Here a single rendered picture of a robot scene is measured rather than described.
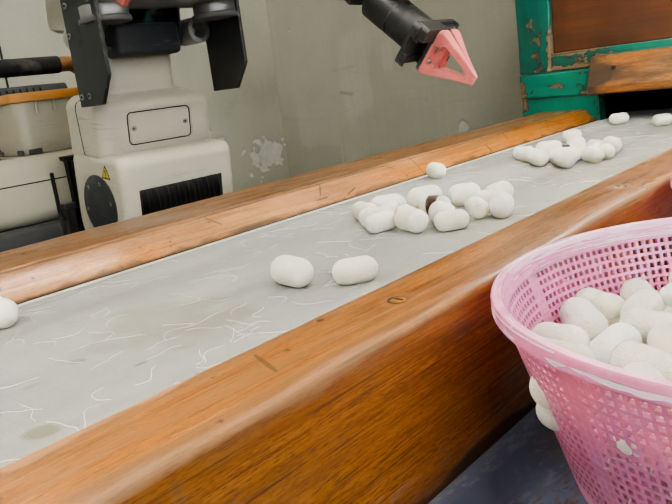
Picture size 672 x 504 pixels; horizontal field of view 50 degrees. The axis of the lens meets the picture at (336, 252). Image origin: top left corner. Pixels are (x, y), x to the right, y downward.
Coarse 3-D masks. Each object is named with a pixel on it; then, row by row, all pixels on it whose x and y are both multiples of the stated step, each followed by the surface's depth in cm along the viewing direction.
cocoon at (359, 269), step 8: (360, 256) 49; (368, 256) 49; (336, 264) 49; (344, 264) 49; (352, 264) 49; (360, 264) 49; (368, 264) 49; (376, 264) 49; (336, 272) 49; (344, 272) 48; (352, 272) 48; (360, 272) 49; (368, 272) 49; (376, 272) 49; (336, 280) 49; (344, 280) 49; (352, 280) 49; (360, 280) 49; (368, 280) 49
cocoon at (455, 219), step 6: (450, 210) 61; (456, 210) 61; (462, 210) 61; (438, 216) 61; (444, 216) 61; (450, 216) 61; (456, 216) 61; (462, 216) 61; (468, 216) 61; (438, 222) 61; (444, 222) 61; (450, 222) 61; (456, 222) 61; (462, 222) 61; (468, 222) 61; (438, 228) 61; (444, 228) 61; (450, 228) 61; (456, 228) 61; (462, 228) 62
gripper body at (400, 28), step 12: (396, 12) 102; (408, 12) 102; (420, 12) 102; (396, 24) 102; (408, 24) 101; (420, 24) 98; (444, 24) 103; (456, 24) 104; (396, 36) 103; (408, 36) 99; (408, 48) 101; (420, 48) 103; (396, 60) 101; (408, 60) 102
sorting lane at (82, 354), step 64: (576, 128) 129; (640, 128) 116; (384, 192) 86; (576, 192) 71; (192, 256) 65; (256, 256) 62; (320, 256) 59; (384, 256) 56; (64, 320) 50; (128, 320) 48; (192, 320) 46; (256, 320) 44; (0, 384) 39; (64, 384) 38; (128, 384) 37; (0, 448) 31
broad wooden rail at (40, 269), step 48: (432, 144) 109; (480, 144) 108; (240, 192) 84; (288, 192) 80; (336, 192) 84; (48, 240) 68; (96, 240) 65; (144, 240) 65; (192, 240) 68; (0, 288) 56; (48, 288) 57
